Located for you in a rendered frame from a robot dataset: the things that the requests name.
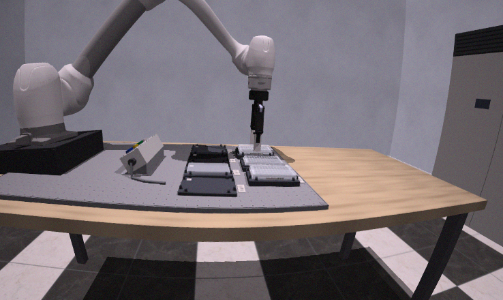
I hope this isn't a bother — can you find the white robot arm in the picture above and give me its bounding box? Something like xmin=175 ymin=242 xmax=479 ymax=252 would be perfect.
xmin=8 ymin=0 xmax=275 ymax=147

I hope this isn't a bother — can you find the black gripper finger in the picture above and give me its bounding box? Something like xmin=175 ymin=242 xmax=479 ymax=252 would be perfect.
xmin=250 ymin=104 xmax=255 ymax=145
xmin=253 ymin=104 xmax=265 ymax=152

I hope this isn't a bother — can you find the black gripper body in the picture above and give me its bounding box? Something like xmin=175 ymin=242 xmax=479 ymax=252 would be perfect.
xmin=249 ymin=90 xmax=269 ymax=114

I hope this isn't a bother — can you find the white button panel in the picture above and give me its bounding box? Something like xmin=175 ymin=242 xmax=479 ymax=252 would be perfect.
xmin=120 ymin=134 xmax=166 ymax=184

